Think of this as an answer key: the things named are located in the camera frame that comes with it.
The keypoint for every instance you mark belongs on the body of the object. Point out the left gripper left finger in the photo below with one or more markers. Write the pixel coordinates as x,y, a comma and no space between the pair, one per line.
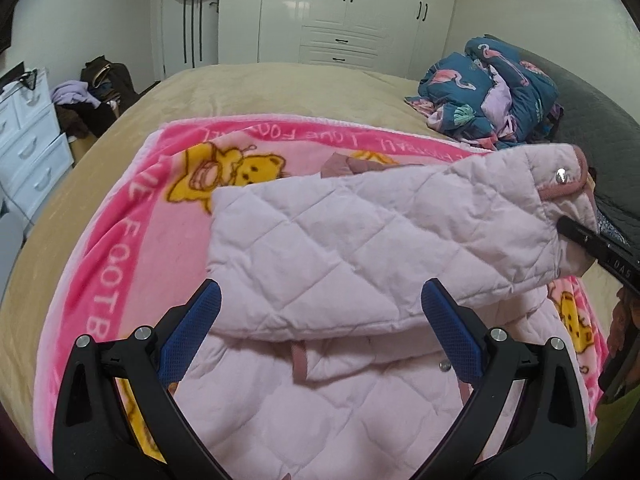
116,417

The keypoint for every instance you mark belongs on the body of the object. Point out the right hand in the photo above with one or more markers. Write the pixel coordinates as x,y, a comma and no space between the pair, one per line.
625,314

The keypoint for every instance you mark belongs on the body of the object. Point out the pink quilted jacket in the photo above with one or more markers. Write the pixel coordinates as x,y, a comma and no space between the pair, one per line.
313,259

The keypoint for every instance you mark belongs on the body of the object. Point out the white wardrobe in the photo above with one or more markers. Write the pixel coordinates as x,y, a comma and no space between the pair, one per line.
394,37

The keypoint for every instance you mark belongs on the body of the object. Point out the white door with bags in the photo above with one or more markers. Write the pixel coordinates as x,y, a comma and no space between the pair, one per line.
184,35

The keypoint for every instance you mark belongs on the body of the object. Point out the tan bed cover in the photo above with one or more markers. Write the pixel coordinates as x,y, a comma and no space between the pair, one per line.
357,96

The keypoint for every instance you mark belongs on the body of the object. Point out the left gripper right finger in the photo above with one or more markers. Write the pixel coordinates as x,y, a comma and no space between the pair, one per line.
524,418

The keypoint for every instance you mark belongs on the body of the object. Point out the grey quilted headboard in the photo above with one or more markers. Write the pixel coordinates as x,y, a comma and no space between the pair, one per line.
606,133

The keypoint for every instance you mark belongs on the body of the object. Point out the dark clothes pile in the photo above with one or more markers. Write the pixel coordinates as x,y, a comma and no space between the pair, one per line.
93,102

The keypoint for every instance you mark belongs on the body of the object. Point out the pink bear fleece blanket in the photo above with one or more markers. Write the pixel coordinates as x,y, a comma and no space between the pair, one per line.
135,239

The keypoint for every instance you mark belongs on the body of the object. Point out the blue flamingo duvet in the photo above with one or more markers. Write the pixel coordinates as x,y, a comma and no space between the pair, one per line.
489,96

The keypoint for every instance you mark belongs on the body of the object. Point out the white drawer chest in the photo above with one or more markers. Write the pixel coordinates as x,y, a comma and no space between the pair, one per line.
34,152

